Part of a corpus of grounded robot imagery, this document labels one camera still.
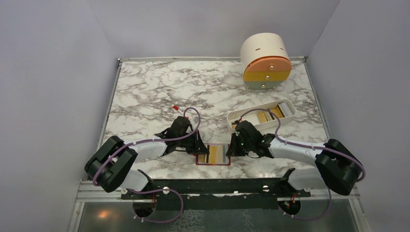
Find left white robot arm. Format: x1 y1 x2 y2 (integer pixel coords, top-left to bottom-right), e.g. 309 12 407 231
84 116 209 199

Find red card holder wallet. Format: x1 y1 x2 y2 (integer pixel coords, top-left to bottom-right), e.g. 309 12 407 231
195 144 231 166

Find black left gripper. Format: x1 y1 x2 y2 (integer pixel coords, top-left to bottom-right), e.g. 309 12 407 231
176 129 209 155

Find loose gold cards in tray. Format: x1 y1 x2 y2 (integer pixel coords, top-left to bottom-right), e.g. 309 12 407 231
257 106 283 123

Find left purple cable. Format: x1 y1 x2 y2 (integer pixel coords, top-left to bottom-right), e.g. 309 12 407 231
92 107 202 187

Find round pastel drawer organizer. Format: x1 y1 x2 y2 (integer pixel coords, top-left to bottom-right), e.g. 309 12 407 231
240 33 292 89

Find black mounting rail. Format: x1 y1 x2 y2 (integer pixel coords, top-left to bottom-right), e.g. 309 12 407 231
121 178 310 211

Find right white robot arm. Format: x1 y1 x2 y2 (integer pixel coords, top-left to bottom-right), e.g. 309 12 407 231
226 121 365 197

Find white plastic tray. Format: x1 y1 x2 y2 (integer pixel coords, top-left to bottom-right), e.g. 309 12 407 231
226 99 297 132

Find red capped white marker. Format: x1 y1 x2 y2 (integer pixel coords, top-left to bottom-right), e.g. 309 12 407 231
173 105 185 117

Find credit cards in tray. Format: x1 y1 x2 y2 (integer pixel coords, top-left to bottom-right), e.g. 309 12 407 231
277 102 293 117

